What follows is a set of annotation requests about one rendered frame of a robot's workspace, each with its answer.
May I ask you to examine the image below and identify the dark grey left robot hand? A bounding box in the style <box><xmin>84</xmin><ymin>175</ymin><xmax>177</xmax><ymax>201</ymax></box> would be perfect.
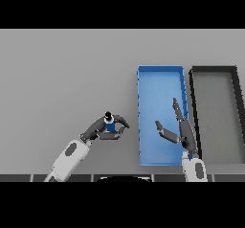
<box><xmin>79</xmin><ymin>114</ymin><xmax>131</xmax><ymax>145</ymax></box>

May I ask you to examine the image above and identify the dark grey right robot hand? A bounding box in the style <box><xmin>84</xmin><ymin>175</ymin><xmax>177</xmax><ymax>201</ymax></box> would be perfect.
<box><xmin>154</xmin><ymin>97</ymin><xmax>199</xmax><ymax>156</ymax></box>

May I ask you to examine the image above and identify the blue pipe with dark end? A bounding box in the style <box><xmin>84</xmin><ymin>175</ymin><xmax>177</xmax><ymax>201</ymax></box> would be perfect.
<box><xmin>103</xmin><ymin>110</ymin><xmax>117</xmax><ymax>133</ymax></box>

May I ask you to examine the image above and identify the blue bin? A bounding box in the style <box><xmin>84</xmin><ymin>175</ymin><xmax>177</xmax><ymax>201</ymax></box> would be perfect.
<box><xmin>136</xmin><ymin>64</ymin><xmax>191</xmax><ymax>168</ymax></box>

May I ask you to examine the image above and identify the dark grey bin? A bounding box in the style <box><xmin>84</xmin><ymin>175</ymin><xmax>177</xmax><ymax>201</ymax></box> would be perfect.
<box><xmin>188</xmin><ymin>65</ymin><xmax>245</xmax><ymax>166</ymax></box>

